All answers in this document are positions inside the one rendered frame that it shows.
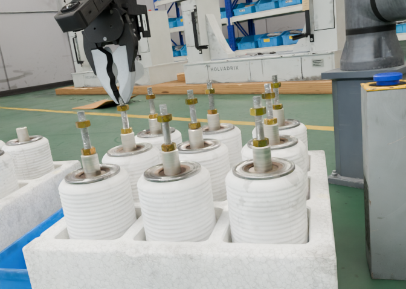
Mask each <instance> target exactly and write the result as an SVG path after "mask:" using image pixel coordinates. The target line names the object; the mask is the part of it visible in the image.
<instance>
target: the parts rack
mask: <svg viewBox="0 0 406 289"><path fill-rule="evenodd" d="M182 1H187V0H160V1H157V0H153V3H154V8H155V11H157V10H158V6H159V5H163V4H168V3H171V2H172V5H171V6H170V8H169V9H168V11H167V14H168V12H169V11H170V9H171V8H172V6H173V4H174V3H175V7H176V16H177V18H178V17H180V14H179V5H181V2H182ZM237 2H238V0H234V1H233V3H231V0H225V11H226V17H227V18H223V19H221V25H222V26H224V25H226V26H227V28H228V40H229V46H230V48H231V50H232V51H233V52H234V53H235V56H238V55H244V54H246V53H255V52H266V51H267V52H272V51H274V52H277V51H290V50H293V47H294V46H295V45H296V44H293V45H281V46H276V47H265V48H253V49H247V50H236V49H237V48H238V47H237V46H236V38H235V32H234V24H235V25H236V26H237V27H238V29H239V30H240V31H241V32H242V34H243V35H244V36H246V35H247V36H252V35H256V34H255V26H254V23H255V22H254V21H255V20H259V19H266V18H273V17H278V16H284V15H291V14H296V13H303V12H305V11H303V9H302V4H298V5H292V6H288V7H282V8H276V9H272V10H265V11H260V12H255V13H249V14H245V15H239V16H233V14H234V13H233V9H234V7H235V5H236V4H237ZM250 2H253V0H246V3H250ZM242 22H248V32H249V35H248V33H247V32H246V31H245V30H244V29H243V27H242V26H241V25H240V23H242ZM239 26H240V27H239ZM241 29H242V30H241ZM169 30H170V33H173V32H177V31H178V32H179V38H180V44H181V45H183V44H184V41H183V36H182V33H183V32H184V26H180V27H174V28H170V29H169ZM243 31H244V32H245V33H244V32H243ZM396 35H397V37H398V40H399V41H402V40H406V33H397V34H396ZM173 60H174V62H175V61H182V60H188V56H178V57H173Z"/></svg>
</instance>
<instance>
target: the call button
mask: <svg viewBox="0 0 406 289"><path fill-rule="evenodd" d="M400 79H402V73H398V72H392V73H379V74H375V75H374V76H373V80H374V81H376V84H377V85H394V84H398V83H399V80H400Z"/></svg>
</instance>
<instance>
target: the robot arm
mask: <svg viewBox="0 0 406 289"><path fill-rule="evenodd" d="M344 9H345V26H346V41H345V44H344V48H343V52H342V55H341V59H340V70H343V71H359V70H375V69H382V68H391V67H397V66H401V65H404V54H403V51H402V48H401V45H400V43H399V40H398V37H397V35H396V21H404V20H406V0H344ZM142 14H145V17H146V24H147V30H144V26H143V18H142ZM138 15H139V16H140V24H141V26H140V27H139V23H138ZM54 18H55V20H56V22H57V23H58V25H59V27H60V28H61V30H62V31H63V33H66V32H69V31H73V32H78V31H81V30H84V31H82V35H83V49H84V52H85V56H86V58H87V60H88V62H89V64H90V66H91V68H92V70H93V72H94V74H95V75H96V76H97V78H98V80H99V81H100V83H101V85H102V86H103V88H104V89H105V90H106V92H107V93H108V94H109V96H110V97H111V98H112V100H113V101H114V102H115V103H116V104H119V99H118V98H119V97H121V99H122V100H123V102H124V103H128V102H129V100H130V98H131V95H132V92H133V89H134V84H135V82H136V81H137V80H139V79H140V78H141V77H143V75H144V67H143V64H142V63H140V62H139V61H137V60H136V56H137V52H138V41H140V39H141V35H140V33H142V35H143V37H151V35H150V27H149V19H148V14H147V7H146V5H140V4H137V0H72V1H71V2H70V3H68V4H66V5H65V6H64V7H62V8H61V10H60V12H58V13H57V14H56V15H55V16H54ZM112 44H114V45H119V47H118V48H117V49H116V50H115V51H114V52H113V53H112V50H111V49H110V48H109V47H105V45H112ZM103 47H104V48H103ZM116 83H119V90H118V89H117V86H116Z"/></svg>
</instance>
